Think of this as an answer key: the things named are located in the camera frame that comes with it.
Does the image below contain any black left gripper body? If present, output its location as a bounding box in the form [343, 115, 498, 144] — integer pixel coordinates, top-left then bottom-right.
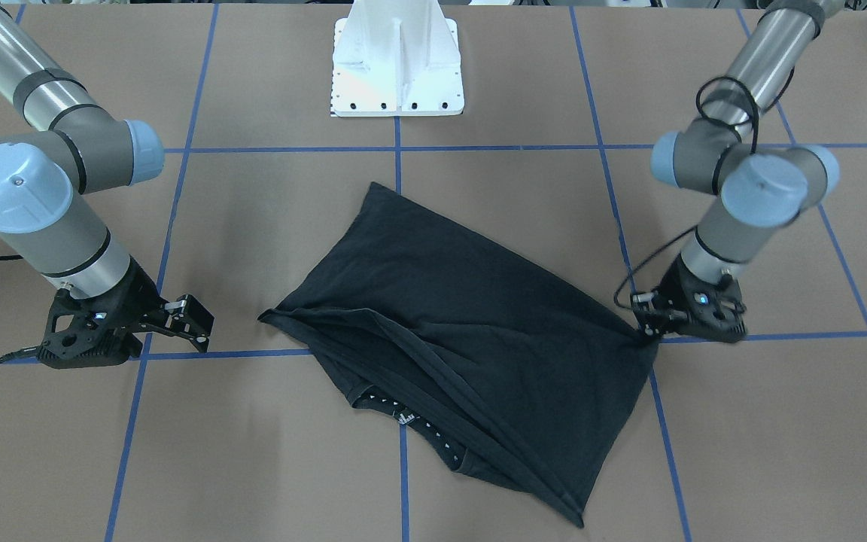
[633, 257, 747, 344]

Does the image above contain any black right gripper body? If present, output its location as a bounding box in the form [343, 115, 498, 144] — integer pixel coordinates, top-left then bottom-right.
[53, 258, 171, 336]

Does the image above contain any black printed t-shirt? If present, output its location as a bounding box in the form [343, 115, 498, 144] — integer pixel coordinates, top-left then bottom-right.
[258, 183, 659, 528]

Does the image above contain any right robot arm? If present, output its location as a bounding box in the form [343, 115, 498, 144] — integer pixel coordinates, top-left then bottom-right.
[0, 5, 214, 368]

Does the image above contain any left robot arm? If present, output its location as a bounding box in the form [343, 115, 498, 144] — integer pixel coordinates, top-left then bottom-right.
[630, 1, 841, 343]

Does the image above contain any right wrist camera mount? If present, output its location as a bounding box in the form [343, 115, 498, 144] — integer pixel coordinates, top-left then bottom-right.
[35, 291, 142, 370]

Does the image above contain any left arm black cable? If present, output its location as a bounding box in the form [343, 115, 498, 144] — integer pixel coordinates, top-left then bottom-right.
[614, 75, 796, 309]

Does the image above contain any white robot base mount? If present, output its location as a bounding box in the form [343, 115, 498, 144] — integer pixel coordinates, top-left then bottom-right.
[330, 1, 465, 117]

